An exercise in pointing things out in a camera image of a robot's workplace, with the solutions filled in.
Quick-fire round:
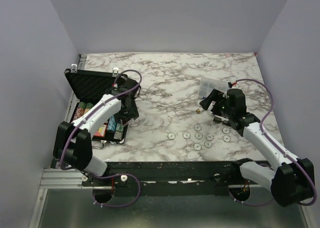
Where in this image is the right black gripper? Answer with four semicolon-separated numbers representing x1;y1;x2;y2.
200;88;234;118

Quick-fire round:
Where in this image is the white poker chip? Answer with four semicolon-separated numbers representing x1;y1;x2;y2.
223;135;231;143
182;131;191;140
206;133;214;141
194;124;202;132
222;127;230;135
193;143;202;151
167;132;176;140
204;140;213;149
194;132;203;140

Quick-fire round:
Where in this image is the red playing card deck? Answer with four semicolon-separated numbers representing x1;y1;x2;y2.
94;125;106;137

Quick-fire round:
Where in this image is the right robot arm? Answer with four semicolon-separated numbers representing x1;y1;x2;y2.
199;88;318;207

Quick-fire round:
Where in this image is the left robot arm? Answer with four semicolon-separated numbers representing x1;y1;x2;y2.
53;84;141;186

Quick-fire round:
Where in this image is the clear plastic screw organizer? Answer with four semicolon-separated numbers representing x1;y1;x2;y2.
198;76;229;100

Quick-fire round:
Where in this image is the black poker chip case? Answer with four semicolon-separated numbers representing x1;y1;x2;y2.
59;66;141;146

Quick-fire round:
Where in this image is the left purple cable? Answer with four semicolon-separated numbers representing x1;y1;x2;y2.
59;69;143;170

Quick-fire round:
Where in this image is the black mounting rail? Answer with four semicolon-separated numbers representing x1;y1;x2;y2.
82;159;259;197

